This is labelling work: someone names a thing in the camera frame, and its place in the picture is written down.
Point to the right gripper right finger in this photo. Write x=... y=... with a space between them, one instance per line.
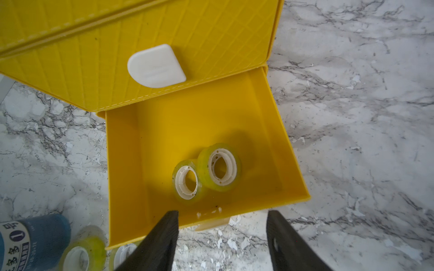
x=288 y=250

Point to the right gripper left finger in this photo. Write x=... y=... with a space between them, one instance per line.
x=157 y=250

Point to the yellow drawer cabinet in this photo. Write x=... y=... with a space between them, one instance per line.
x=170 y=78

